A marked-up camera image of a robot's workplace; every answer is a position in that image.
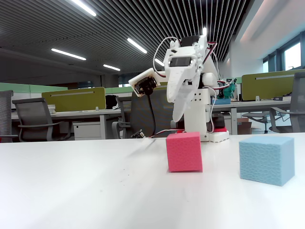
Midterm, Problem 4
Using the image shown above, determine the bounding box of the white spiral cable wrap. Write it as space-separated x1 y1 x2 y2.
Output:
194 39 207 72

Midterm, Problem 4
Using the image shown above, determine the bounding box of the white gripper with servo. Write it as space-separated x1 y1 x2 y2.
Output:
164 34 208 123

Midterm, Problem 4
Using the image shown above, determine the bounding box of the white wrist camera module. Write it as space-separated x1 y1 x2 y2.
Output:
128 68 167 98

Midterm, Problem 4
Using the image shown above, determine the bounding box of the olive desk divider panel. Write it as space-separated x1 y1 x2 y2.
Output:
41 87 106 113
242 70 305 101

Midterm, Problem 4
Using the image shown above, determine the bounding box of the light green partition panel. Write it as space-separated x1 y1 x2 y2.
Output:
0 82 69 98
104 84 169 95

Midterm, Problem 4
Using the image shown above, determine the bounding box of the blue foam cube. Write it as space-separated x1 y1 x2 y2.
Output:
239 136 295 187

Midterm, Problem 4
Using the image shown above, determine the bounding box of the gray office chair with armrests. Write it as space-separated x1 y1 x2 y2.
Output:
11 97 72 143
112 96 133 139

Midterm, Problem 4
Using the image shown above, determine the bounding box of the light gray office chair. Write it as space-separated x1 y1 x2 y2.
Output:
242 111 275 133

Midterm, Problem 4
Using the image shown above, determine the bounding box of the white office desk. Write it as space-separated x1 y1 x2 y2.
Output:
211 99 295 135
10 108 132 140

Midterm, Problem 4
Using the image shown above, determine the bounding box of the dark office chair with armrests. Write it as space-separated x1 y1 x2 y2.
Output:
269 72 305 134

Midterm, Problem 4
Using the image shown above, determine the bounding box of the brown cardboard box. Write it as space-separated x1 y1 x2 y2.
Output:
237 117 262 135

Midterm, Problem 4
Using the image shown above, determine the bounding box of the dark mesh chair back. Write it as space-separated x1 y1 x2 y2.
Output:
130 90 178 138

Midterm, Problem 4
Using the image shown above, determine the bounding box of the gray mesh office chair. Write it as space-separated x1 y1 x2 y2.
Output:
0 90 19 143

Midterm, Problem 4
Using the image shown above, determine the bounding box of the red white black servo wire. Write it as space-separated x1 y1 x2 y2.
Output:
153 37 182 77
206 42 221 82
142 128 186 139

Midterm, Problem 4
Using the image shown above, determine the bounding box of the black camera cable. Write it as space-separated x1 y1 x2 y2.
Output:
146 94 158 138

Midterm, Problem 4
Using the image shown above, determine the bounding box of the black bag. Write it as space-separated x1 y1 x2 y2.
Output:
105 94 120 110

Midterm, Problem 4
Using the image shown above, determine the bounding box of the red foam cube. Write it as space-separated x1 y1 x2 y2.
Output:
165 131 203 173

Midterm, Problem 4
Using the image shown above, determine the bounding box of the white drawer cabinet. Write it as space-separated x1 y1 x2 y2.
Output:
72 121 102 141

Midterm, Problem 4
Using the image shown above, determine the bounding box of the flat blue box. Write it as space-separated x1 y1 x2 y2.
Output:
211 98 232 105

